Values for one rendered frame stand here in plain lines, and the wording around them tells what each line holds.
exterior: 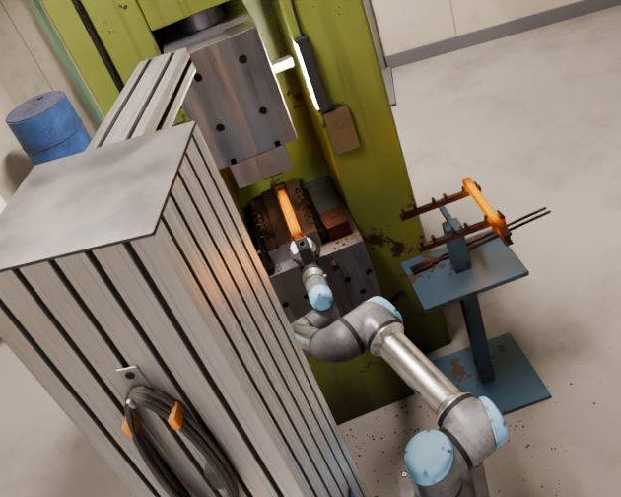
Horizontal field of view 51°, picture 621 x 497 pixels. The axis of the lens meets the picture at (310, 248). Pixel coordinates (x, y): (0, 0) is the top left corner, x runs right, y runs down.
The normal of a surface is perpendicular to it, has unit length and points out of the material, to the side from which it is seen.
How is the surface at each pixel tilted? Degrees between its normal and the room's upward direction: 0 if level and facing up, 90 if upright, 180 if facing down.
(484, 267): 0
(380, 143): 90
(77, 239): 0
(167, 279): 90
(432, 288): 0
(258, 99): 90
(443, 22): 90
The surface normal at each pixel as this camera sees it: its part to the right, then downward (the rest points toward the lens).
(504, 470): -0.30, -0.75
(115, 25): 0.22, 0.54
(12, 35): -0.04, 0.62
